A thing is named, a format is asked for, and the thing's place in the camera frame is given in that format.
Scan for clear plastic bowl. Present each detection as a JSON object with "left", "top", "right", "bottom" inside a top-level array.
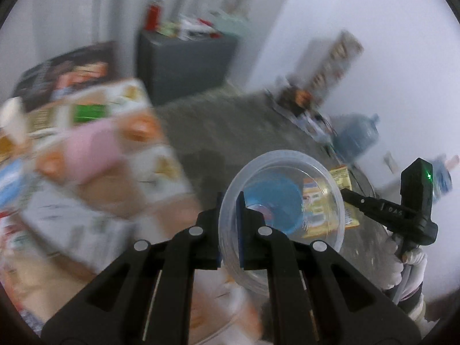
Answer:
[{"left": 218, "top": 150, "right": 346, "bottom": 293}]

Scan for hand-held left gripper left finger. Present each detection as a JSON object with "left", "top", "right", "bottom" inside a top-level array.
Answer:
[{"left": 40, "top": 191, "right": 223, "bottom": 345}]

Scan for black bag with orange print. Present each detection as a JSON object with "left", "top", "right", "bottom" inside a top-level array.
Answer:
[{"left": 277, "top": 79, "right": 317, "bottom": 116}]

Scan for tall printed carton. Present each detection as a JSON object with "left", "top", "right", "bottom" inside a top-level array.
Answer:
[{"left": 298, "top": 30, "right": 364, "bottom": 98}]

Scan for dark printed box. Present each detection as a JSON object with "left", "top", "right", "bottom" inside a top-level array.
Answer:
[{"left": 12, "top": 41, "right": 120, "bottom": 110}]

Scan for large blue water jug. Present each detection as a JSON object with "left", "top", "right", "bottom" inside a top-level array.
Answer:
[
  {"left": 429, "top": 154, "right": 454, "bottom": 202},
  {"left": 332, "top": 113, "right": 381, "bottom": 162}
]

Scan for person's right hand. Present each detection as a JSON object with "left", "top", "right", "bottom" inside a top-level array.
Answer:
[{"left": 375, "top": 238, "right": 429, "bottom": 291}]

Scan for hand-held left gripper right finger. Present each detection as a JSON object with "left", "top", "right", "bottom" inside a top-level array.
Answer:
[{"left": 237, "top": 191, "right": 422, "bottom": 345}]

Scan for blue plastic basket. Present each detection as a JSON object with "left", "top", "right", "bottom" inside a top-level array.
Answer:
[{"left": 244, "top": 181, "right": 304, "bottom": 234}]

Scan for grey cable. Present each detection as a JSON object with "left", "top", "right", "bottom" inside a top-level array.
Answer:
[{"left": 393, "top": 264, "right": 412, "bottom": 304}]

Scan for person's right forearm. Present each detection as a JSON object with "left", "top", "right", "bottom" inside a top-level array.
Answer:
[{"left": 397, "top": 284, "right": 428, "bottom": 326}]

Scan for red can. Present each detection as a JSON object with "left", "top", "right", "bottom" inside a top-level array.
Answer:
[{"left": 145, "top": 0, "right": 164, "bottom": 31}]

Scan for grey cabinet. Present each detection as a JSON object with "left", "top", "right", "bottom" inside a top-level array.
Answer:
[{"left": 138, "top": 30, "right": 239, "bottom": 106}]

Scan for white curtain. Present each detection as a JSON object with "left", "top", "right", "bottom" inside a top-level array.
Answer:
[{"left": 0, "top": 0, "right": 152, "bottom": 116}]

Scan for pale green bag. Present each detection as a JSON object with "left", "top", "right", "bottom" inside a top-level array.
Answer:
[{"left": 212, "top": 11, "right": 252, "bottom": 40}]

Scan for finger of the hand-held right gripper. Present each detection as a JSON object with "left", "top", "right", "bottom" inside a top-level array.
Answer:
[{"left": 340, "top": 188, "right": 377, "bottom": 221}]

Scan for pile of small packets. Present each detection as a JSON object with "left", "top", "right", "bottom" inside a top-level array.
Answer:
[{"left": 160, "top": 0, "right": 252, "bottom": 42}]

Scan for yellow snack packet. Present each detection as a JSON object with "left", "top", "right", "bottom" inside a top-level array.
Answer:
[{"left": 302, "top": 165, "right": 361, "bottom": 238}]

